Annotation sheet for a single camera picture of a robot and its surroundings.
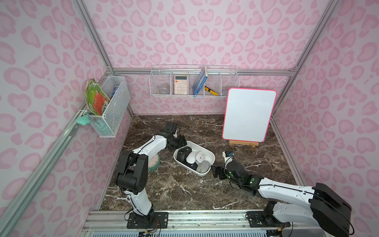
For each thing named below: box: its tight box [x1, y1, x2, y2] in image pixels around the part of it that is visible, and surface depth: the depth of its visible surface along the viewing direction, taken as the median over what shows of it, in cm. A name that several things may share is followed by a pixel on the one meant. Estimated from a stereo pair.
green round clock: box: [148, 153, 161, 172], surface depth 93 cm
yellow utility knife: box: [204, 85, 220, 96], surface depth 100 cm
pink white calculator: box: [174, 75, 189, 95], surface depth 97 cm
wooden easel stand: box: [228, 140, 260, 148], surface depth 100 cm
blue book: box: [192, 65, 209, 96], surface depth 90 cm
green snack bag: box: [85, 78, 111, 117], surface depth 74 cm
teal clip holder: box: [76, 114, 91, 126], surface depth 64 cm
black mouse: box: [176, 146, 192, 163], surface depth 94 cm
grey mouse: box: [195, 160, 211, 174], surface depth 90 cm
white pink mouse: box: [195, 151, 206, 163], surface depth 92 cm
